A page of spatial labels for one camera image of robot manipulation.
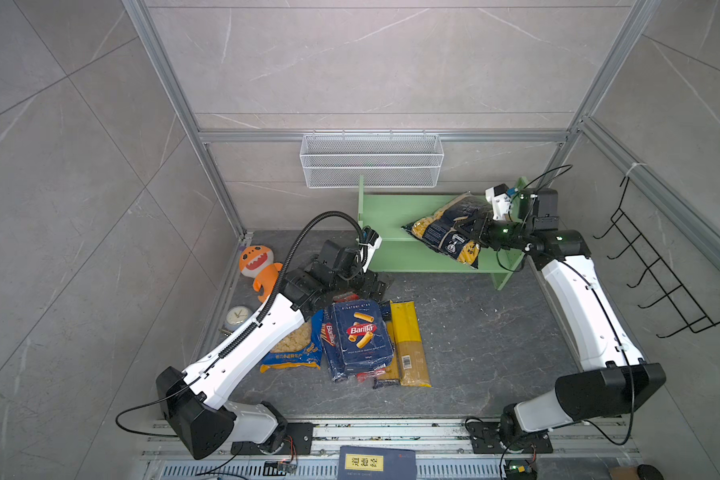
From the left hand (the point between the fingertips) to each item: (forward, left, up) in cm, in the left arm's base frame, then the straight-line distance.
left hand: (378, 265), depth 72 cm
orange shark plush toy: (+21, +40, -23) cm, 51 cm away
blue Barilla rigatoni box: (-9, +4, -21) cm, 23 cm away
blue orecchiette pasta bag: (-10, +21, -25) cm, 34 cm away
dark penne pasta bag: (+7, -15, +5) cm, 17 cm away
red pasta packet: (-17, +2, -27) cm, 33 cm away
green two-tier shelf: (+12, -7, -9) cm, 16 cm away
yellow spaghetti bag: (-11, -10, -27) cm, 31 cm away
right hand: (+8, -20, +6) cm, 22 cm away
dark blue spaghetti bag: (-18, -3, -27) cm, 33 cm away
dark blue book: (-38, +2, -27) cm, 47 cm away
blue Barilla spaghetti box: (-6, +9, -21) cm, 23 cm away
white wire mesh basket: (+46, -6, 0) cm, 46 cm away
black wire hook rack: (-17, -63, +3) cm, 66 cm away
